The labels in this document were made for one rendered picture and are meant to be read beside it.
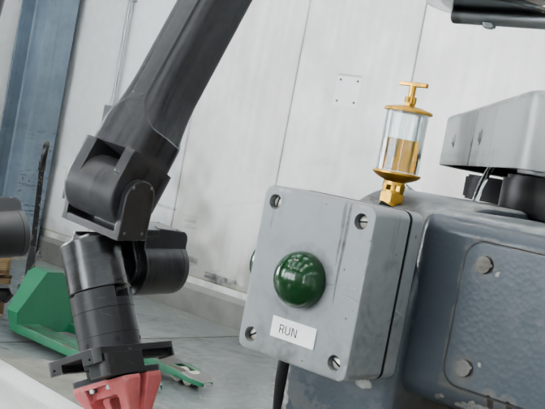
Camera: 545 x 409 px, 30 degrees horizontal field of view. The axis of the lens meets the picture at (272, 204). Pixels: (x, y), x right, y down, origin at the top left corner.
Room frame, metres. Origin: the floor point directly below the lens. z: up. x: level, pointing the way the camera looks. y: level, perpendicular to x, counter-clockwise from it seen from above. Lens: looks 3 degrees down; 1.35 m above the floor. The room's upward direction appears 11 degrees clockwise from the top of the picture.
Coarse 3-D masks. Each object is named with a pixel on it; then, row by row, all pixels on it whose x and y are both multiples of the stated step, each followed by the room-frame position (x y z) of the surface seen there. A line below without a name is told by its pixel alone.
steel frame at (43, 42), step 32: (32, 0) 9.12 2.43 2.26; (64, 0) 8.90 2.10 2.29; (32, 32) 9.15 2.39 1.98; (64, 32) 8.94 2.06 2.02; (32, 64) 9.09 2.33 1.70; (64, 64) 8.98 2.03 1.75; (32, 96) 8.80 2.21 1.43; (0, 128) 9.06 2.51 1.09; (32, 128) 8.82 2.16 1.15; (0, 160) 9.09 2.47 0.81; (32, 160) 8.87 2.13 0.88; (0, 192) 9.13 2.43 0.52; (32, 192) 8.91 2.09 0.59
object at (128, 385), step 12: (72, 384) 0.91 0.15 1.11; (84, 384) 0.90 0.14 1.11; (96, 384) 0.89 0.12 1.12; (108, 384) 0.88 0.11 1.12; (120, 384) 0.88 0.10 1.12; (132, 384) 0.88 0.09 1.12; (84, 396) 0.90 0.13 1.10; (96, 396) 0.90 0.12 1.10; (108, 396) 0.89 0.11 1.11; (120, 396) 0.88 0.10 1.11; (132, 396) 0.88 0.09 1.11; (84, 408) 0.90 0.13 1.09; (96, 408) 0.90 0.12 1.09; (132, 408) 0.88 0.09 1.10
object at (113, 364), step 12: (108, 360) 0.86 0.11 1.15; (120, 360) 0.88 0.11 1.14; (132, 360) 0.89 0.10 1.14; (96, 372) 0.86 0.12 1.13; (108, 372) 0.86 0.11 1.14; (120, 372) 0.87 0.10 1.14; (132, 372) 0.89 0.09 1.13; (144, 372) 0.90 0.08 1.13; (156, 372) 0.91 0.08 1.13; (144, 384) 0.90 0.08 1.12; (156, 384) 0.90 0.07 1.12; (144, 396) 0.90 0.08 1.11; (108, 408) 0.92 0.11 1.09; (120, 408) 0.92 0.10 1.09; (144, 408) 0.89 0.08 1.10
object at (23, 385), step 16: (0, 368) 1.05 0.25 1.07; (16, 368) 1.03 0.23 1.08; (0, 384) 1.04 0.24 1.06; (16, 384) 1.02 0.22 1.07; (32, 384) 1.00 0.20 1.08; (0, 400) 1.04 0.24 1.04; (16, 400) 1.02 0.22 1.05; (32, 400) 0.99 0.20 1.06; (48, 400) 0.97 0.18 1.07; (64, 400) 0.95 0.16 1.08
